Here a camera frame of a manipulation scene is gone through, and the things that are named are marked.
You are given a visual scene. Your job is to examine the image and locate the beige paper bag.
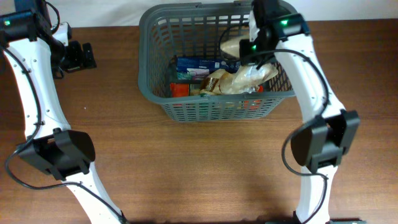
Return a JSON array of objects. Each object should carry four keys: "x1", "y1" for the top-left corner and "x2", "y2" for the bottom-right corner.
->
[{"x1": 220, "y1": 35, "x2": 279, "y2": 94}]

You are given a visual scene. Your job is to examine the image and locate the brown snack bag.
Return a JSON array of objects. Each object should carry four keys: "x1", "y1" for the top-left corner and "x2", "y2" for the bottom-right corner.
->
[{"x1": 199, "y1": 69, "x2": 263, "y2": 95}]

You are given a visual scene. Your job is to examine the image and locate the blue carton box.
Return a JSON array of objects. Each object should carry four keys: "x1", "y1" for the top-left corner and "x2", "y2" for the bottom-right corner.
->
[{"x1": 176, "y1": 57, "x2": 241, "y2": 80}]

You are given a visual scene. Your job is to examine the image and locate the orange spaghetti packet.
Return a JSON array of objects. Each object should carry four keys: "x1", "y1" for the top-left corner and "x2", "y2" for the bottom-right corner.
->
[{"x1": 170, "y1": 83, "x2": 264, "y2": 98}]

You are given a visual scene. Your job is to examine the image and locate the grey plastic basket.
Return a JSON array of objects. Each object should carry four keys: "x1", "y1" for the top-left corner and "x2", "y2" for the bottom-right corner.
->
[{"x1": 138, "y1": 1, "x2": 295, "y2": 122}]

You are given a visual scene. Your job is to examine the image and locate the green lid jar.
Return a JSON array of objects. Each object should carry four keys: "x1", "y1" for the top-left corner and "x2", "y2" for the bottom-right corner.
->
[{"x1": 199, "y1": 94, "x2": 211, "y2": 121}]

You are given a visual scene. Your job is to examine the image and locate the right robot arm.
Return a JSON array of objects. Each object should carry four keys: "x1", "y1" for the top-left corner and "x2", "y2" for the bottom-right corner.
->
[{"x1": 239, "y1": 1, "x2": 360, "y2": 223}]

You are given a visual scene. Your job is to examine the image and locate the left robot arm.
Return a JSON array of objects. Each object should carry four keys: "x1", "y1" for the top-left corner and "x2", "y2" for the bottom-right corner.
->
[{"x1": 1, "y1": 0, "x2": 127, "y2": 223}]

